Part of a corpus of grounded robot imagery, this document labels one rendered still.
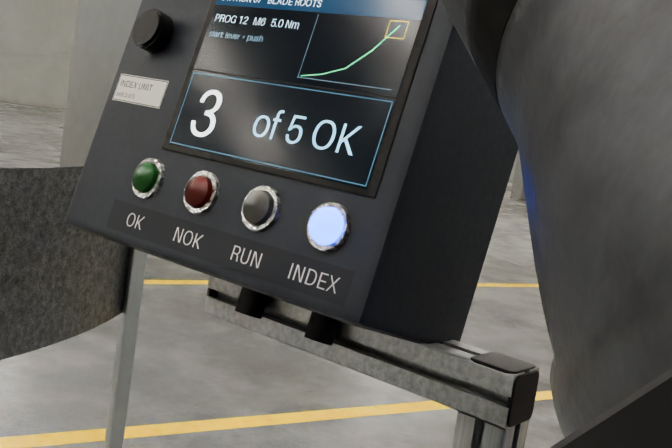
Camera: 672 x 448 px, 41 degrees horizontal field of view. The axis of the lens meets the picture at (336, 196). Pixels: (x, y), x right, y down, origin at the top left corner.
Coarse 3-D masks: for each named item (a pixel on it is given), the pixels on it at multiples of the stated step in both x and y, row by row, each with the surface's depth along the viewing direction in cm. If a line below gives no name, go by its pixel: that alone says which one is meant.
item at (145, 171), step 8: (144, 160) 57; (152, 160) 57; (136, 168) 57; (144, 168) 56; (152, 168) 56; (160, 168) 56; (136, 176) 57; (144, 176) 56; (152, 176) 56; (160, 176) 56; (136, 184) 56; (144, 184) 56; (152, 184) 56; (160, 184) 56; (136, 192) 57; (144, 192) 56; (152, 192) 56
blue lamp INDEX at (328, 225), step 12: (324, 204) 48; (336, 204) 48; (312, 216) 48; (324, 216) 47; (336, 216) 47; (348, 216) 47; (312, 228) 47; (324, 228) 47; (336, 228) 47; (348, 228) 47; (312, 240) 48; (324, 240) 47; (336, 240) 47
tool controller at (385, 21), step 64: (192, 0) 59; (256, 0) 56; (320, 0) 52; (384, 0) 50; (128, 64) 61; (192, 64) 57; (256, 64) 54; (320, 64) 51; (384, 64) 48; (448, 64) 47; (128, 128) 60; (256, 128) 53; (320, 128) 50; (384, 128) 47; (448, 128) 48; (128, 192) 58; (320, 192) 49; (384, 192) 46; (448, 192) 49; (192, 256) 53; (256, 256) 50; (320, 256) 48; (384, 256) 46; (448, 256) 51; (320, 320) 54; (384, 320) 47; (448, 320) 52
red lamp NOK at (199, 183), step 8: (192, 176) 54; (200, 176) 54; (208, 176) 54; (216, 176) 54; (192, 184) 53; (200, 184) 53; (208, 184) 53; (216, 184) 53; (184, 192) 54; (192, 192) 53; (200, 192) 53; (208, 192) 53; (216, 192) 53; (184, 200) 54; (192, 200) 53; (200, 200) 53; (208, 200) 53; (216, 200) 53; (192, 208) 54; (200, 208) 53; (208, 208) 53
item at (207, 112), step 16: (192, 80) 57; (208, 80) 56; (224, 80) 55; (240, 80) 54; (192, 96) 57; (208, 96) 56; (224, 96) 55; (240, 96) 54; (192, 112) 56; (208, 112) 55; (224, 112) 55; (176, 128) 57; (192, 128) 56; (208, 128) 55; (224, 128) 54; (176, 144) 56; (192, 144) 55; (208, 144) 55; (224, 144) 54
